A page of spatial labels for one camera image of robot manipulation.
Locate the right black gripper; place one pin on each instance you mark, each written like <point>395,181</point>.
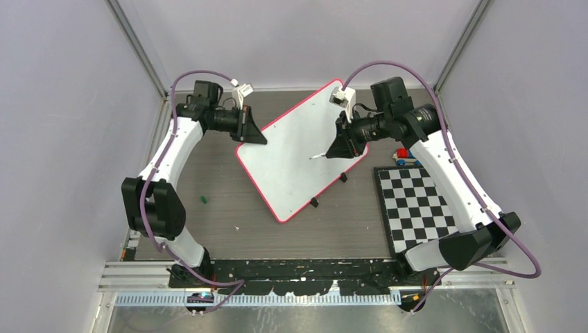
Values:
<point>347,143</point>

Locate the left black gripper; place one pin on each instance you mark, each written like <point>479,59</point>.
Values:
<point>247,131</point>

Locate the pink-framed whiteboard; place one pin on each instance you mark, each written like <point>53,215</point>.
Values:
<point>281,170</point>

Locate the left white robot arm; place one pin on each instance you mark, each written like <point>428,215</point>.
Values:
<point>153,207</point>

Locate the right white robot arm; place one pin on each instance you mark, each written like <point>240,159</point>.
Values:
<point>478,233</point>

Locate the red blue toy car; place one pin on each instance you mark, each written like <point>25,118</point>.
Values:
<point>403,157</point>

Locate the black white checkerboard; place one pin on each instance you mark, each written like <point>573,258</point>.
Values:
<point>412,210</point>

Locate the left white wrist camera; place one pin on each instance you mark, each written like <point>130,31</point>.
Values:
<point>240,91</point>

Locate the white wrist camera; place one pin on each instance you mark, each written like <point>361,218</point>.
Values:
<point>240,91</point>
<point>344,97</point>

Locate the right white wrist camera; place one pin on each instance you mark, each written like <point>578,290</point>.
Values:
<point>344,97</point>

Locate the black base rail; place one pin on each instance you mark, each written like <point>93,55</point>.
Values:
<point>311,277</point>

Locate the slotted cable duct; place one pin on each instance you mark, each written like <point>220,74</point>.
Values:
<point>207,299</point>

